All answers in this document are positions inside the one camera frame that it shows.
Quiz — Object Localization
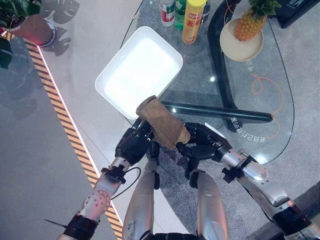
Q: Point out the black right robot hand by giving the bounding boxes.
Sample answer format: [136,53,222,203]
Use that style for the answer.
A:
[175,122,233,163]

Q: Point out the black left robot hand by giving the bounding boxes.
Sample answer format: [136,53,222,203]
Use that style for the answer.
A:
[115,116,155,166]

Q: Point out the brown cloth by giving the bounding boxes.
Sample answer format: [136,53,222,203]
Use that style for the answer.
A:
[135,95,191,150]

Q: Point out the white rectangular plastic basket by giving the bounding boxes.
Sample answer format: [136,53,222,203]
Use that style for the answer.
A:
[94,26,184,120]

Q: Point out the silver left robot leg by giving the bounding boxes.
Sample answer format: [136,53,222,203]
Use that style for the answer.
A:
[121,141,161,240]

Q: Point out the silver robot leg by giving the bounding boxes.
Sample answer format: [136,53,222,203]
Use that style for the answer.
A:
[121,141,161,240]
[184,159,230,240]

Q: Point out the silver right robot leg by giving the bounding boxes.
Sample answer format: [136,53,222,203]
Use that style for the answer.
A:
[184,159,230,240]

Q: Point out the yellow black striped floor tape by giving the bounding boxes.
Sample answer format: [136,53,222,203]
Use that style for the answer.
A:
[1,31,124,240]

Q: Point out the glass table top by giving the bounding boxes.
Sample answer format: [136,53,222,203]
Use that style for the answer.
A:
[121,0,295,165]

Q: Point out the beige round plate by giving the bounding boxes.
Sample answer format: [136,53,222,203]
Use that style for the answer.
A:
[219,17,264,62]

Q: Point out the yellow cylindrical chips can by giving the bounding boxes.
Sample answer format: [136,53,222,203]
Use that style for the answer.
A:
[181,0,208,45]

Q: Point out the green plastic bottle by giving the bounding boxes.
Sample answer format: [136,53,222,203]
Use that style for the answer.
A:
[174,0,188,31]

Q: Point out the pineapple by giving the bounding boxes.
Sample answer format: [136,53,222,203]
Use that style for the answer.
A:
[234,0,283,42]

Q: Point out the white red-green labelled can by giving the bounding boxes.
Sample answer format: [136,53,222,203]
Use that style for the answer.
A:
[159,0,176,28]

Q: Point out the brown round plant pot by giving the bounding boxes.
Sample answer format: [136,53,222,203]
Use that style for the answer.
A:
[11,13,56,48]

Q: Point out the black box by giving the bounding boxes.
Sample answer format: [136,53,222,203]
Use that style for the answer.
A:
[271,0,320,29]

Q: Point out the green potted plant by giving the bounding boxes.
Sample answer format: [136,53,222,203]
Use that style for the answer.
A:
[0,0,42,70]

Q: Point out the black curved table frame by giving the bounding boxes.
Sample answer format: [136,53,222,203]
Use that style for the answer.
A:
[159,0,273,133]

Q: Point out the orange cable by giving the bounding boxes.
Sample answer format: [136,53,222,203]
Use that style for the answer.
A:
[223,0,285,141]

